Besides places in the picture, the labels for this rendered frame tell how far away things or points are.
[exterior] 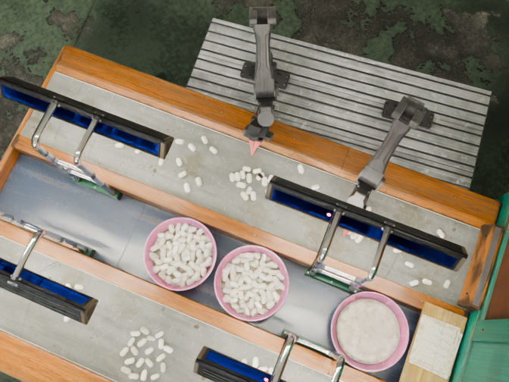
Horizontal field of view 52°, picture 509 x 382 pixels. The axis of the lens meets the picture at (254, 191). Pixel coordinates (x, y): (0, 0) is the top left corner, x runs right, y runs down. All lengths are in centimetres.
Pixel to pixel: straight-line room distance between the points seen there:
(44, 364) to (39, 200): 63
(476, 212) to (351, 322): 60
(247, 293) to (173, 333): 29
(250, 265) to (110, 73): 95
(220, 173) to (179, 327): 59
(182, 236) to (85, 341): 50
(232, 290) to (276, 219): 31
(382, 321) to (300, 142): 72
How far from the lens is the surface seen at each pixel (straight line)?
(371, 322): 195
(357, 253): 195
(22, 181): 229
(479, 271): 193
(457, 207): 205
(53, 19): 342
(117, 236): 210
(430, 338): 194
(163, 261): 198
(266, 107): 178
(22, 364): 208
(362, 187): 180
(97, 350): 201
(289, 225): 195
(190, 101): 210
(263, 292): 191
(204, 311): 190
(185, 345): 194
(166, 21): 322
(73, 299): 167
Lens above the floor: 265
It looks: 75 degrees down
